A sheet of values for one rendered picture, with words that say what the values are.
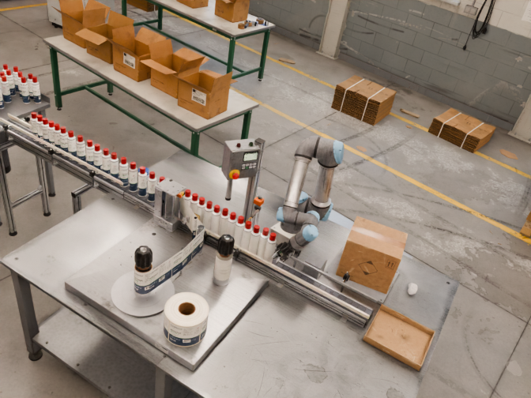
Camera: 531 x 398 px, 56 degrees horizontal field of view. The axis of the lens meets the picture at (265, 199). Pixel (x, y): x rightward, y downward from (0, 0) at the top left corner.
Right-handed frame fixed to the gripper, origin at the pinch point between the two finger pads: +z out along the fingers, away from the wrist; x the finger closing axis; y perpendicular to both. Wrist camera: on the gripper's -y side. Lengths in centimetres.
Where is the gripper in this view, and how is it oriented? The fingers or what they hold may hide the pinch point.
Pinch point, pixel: (275, 257)
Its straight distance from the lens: 279.4
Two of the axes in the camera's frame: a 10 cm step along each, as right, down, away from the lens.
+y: -5.1, 4.5, -7.3
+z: -5.5, 4.8, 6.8
